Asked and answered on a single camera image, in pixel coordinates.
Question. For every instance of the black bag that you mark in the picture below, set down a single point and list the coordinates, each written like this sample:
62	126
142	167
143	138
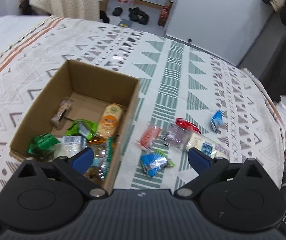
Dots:
104	17

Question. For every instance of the dark clothing pile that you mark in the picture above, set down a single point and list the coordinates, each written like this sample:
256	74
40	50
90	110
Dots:
27	6

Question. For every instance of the small blue snack packet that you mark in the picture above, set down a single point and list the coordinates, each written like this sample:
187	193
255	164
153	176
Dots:
217	120

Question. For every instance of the small cardboard box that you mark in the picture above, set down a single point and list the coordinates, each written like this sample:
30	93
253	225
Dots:
103	3

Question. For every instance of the orange biscuit packet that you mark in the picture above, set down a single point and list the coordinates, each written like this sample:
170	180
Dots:
109	122

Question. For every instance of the black shoe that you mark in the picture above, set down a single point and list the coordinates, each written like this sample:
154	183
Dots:
135	16
144	19
117	10
134	9

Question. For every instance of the brown cardboard box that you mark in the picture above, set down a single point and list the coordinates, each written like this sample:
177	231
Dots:
85	85

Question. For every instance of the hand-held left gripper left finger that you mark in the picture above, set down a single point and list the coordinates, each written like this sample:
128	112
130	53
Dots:
83	159

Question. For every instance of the bright green snack packet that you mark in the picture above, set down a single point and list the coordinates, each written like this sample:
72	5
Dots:
80	127

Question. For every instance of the clear purple snack packet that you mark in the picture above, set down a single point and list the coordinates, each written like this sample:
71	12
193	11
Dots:
175	136

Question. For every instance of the cream bread packet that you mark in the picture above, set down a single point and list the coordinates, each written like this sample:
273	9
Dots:
203	143

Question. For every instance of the clear white snack packet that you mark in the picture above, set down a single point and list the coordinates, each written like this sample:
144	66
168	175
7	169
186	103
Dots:
69	147

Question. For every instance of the white bed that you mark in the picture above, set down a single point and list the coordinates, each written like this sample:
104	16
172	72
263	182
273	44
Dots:
7	35

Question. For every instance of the pink sausage snack packet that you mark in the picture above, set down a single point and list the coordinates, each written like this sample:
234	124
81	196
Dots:
149	136

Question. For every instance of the black chair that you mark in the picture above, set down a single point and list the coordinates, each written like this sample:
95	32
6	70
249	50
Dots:
283	62

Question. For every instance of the red drink bottle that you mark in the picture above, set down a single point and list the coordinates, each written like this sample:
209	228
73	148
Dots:
163	13

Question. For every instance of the red snack packet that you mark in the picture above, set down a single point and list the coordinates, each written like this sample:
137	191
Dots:
187	125

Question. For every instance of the large blue snack packet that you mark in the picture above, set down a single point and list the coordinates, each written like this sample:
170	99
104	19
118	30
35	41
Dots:
155	163

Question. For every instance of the patterned woven blanket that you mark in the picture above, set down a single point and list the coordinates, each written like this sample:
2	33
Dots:
183	80

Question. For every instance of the green-edged brown cake packet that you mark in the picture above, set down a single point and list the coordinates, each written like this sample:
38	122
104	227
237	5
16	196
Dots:
103	155

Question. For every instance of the clear brown bar packet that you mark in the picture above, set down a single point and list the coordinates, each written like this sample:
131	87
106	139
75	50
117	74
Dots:
61	115

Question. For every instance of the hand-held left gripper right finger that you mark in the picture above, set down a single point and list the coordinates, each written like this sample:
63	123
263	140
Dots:
199	160

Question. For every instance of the dark green snack packet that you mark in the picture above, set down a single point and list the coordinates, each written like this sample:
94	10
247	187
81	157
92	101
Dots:
41	143

